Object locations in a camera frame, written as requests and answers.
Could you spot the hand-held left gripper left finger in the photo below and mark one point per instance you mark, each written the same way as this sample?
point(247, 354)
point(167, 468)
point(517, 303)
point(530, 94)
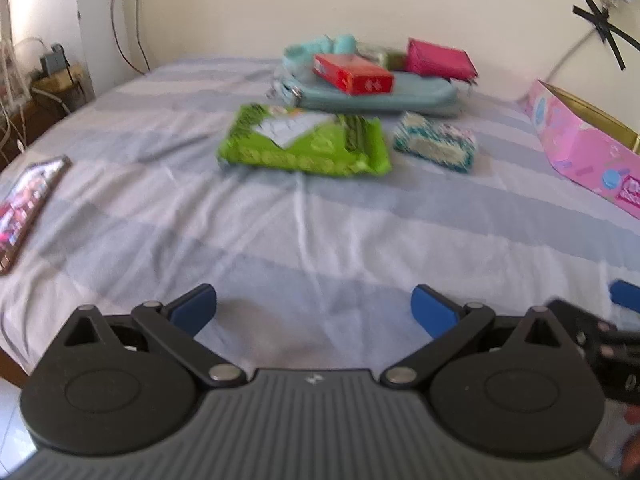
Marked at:
point(192, 306)

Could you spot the wooden side table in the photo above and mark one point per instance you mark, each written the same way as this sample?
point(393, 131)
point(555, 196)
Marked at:
point(55, 92)

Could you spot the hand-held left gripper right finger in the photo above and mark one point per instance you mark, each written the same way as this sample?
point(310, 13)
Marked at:
point(432, 310)

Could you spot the long teal pencil case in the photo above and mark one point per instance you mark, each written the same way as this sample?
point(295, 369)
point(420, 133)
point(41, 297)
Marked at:
point(400, 97)

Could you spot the green wipes packet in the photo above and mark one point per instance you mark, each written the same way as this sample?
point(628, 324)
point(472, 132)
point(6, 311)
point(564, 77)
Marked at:
point(305, 145)

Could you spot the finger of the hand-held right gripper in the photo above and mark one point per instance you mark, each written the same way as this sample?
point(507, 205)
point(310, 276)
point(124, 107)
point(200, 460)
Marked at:
point(625, 294)
point(595, 340)

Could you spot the wooden bed frame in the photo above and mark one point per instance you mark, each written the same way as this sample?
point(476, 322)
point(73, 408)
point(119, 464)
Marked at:
point(10, 367)

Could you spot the smartphone with lit screen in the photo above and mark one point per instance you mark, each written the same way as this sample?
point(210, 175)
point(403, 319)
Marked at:
point(27, 205)

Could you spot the pink pouch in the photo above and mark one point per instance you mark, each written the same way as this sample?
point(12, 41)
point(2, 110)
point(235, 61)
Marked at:
point(437, 60)

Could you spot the grey power adapter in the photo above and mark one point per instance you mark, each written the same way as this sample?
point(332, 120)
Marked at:
point(55, 60)

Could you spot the pink tin box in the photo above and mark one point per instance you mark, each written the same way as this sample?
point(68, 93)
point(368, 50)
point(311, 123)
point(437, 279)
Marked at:
point(580, 145)

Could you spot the red cardboard box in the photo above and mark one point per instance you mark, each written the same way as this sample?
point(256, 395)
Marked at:
point(355, 74)

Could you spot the green toothpaste box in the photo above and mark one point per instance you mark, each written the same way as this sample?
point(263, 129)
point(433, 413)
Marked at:
point(377, 55)

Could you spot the person's right hand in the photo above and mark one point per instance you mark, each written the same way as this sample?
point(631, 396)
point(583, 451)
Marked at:
point(632, 435)

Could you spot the small teal pouch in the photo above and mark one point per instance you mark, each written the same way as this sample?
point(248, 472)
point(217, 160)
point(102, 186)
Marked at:
point(344, 45)
point(305, 52)

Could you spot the patterned teal tissue pack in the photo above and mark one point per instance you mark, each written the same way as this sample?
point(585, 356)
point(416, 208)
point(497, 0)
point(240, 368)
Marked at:
point(435, 142)

